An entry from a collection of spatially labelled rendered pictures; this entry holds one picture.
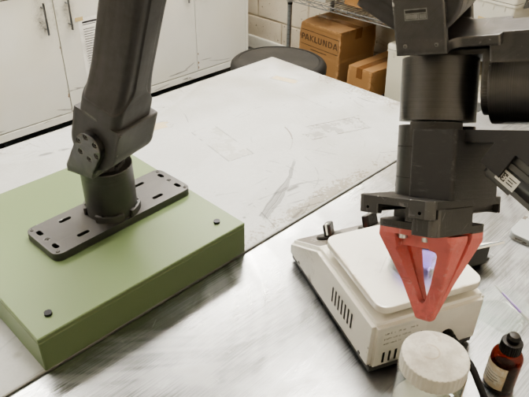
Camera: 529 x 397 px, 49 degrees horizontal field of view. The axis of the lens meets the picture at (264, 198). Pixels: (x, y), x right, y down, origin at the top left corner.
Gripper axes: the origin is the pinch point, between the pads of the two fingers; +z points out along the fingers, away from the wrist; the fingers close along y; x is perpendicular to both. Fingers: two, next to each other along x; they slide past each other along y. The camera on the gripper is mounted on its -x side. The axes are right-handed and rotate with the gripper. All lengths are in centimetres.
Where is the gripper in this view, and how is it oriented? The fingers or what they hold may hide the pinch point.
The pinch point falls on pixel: (425, 309)
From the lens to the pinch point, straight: 48.6
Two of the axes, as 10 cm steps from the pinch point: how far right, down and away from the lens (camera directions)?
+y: 7.5, -0.4, 6.6
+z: -0.3, 9.9, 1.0
